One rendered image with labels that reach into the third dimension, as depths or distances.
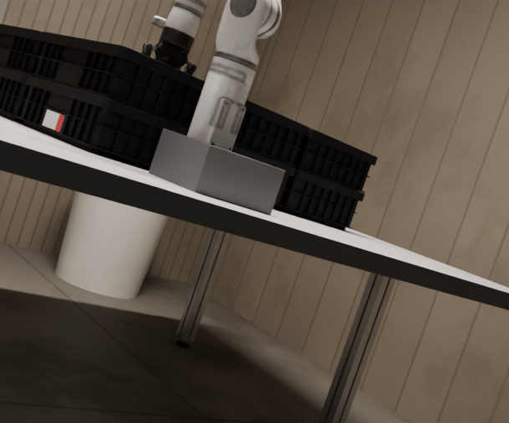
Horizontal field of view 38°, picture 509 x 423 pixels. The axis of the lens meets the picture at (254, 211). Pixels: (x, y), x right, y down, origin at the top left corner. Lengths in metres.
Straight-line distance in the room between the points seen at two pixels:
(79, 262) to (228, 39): 2.27
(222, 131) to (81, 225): 2.19
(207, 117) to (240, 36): 0.17
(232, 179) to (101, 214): 2.17
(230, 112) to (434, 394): 2.04
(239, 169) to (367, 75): 2.58
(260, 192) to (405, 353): 2.01
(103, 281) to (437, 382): 1.58
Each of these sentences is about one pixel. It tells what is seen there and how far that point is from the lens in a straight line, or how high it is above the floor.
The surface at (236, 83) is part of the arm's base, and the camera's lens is 1.51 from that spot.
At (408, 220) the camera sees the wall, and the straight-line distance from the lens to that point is 3.50.
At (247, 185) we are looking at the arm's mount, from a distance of 1.46.
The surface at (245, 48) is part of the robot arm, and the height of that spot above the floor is 1.00.
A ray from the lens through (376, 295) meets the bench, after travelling 2.38.
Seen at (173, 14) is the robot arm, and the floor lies 1.05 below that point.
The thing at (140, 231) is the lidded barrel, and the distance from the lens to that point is 3.59.
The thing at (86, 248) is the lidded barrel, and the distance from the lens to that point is 3.61.
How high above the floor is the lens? 0.76
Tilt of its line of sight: 3 degrees down
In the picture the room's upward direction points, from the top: 19 degrees clockwise
